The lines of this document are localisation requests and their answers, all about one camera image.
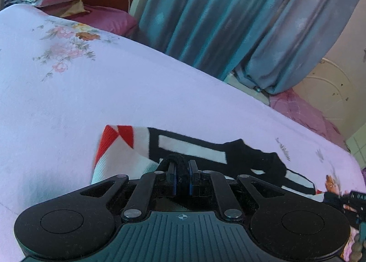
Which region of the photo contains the striped knit sweater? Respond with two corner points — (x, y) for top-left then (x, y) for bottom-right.
(91, 125), (344, 211)

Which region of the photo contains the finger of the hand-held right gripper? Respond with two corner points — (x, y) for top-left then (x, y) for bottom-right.
(342, 194), (357, 214)

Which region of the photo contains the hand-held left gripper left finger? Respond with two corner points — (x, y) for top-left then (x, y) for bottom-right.
(71, 161), (178, 222)

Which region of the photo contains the plain pink bed sheet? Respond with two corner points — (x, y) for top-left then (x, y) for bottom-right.
(269, 88), (348, 152)

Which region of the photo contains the blue curtain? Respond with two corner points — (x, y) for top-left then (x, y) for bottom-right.
(137, 0), (366, 95)

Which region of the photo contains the pink pillow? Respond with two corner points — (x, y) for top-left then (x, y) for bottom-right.
(67, 5), (140, 37)

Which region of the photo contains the floral pink bed sheet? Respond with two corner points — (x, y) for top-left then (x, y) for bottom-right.
(0, 3), (365, 262)

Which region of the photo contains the cream headboard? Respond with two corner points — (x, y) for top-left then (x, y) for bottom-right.
(292, 58), (361, 143)

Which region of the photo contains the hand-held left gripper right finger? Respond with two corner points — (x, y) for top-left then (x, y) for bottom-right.
(187, 160), (286, 222)

